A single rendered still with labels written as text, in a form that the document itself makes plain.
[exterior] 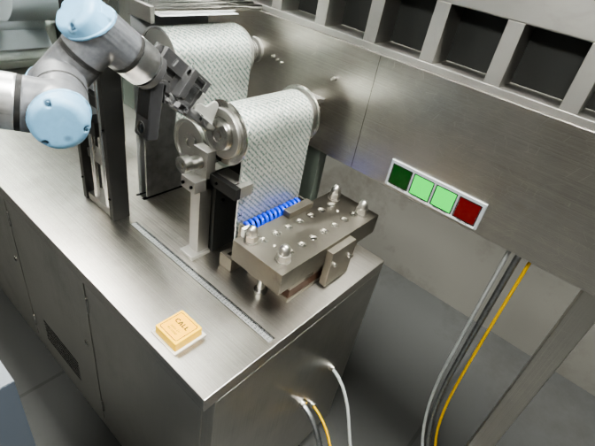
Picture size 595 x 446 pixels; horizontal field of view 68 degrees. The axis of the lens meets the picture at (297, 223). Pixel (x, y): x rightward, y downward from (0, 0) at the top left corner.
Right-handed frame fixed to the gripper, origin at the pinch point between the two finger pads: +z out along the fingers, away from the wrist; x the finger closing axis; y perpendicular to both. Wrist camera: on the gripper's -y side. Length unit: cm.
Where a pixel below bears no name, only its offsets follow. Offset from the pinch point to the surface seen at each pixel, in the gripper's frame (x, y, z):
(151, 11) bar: 21.6, 15.1, -10.4
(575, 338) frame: -83, 7, 63
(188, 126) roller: 11.6, -1.3, 6.6
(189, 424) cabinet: -26, -58, 19
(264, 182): -7.6, -2.8, 18.9
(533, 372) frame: -80, -6, 74
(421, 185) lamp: -37, 17, 33
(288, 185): -7.6, 0.3, 29.0
